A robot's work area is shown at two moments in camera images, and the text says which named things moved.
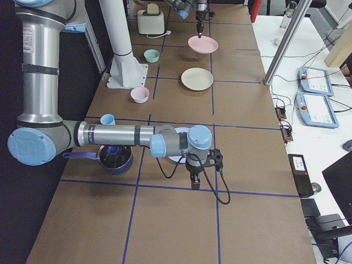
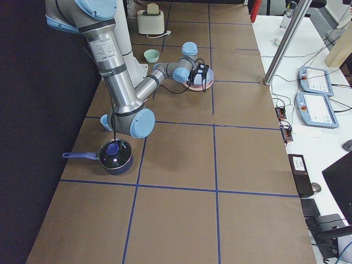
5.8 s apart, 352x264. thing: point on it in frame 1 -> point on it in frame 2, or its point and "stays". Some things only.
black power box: (301, 175) stays
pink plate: (204, 45) -> (198, 87)
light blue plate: (176, 158) -> (198, 80)
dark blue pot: (115, 159) stays
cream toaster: (151, 21) stays
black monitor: (339, 176) stays
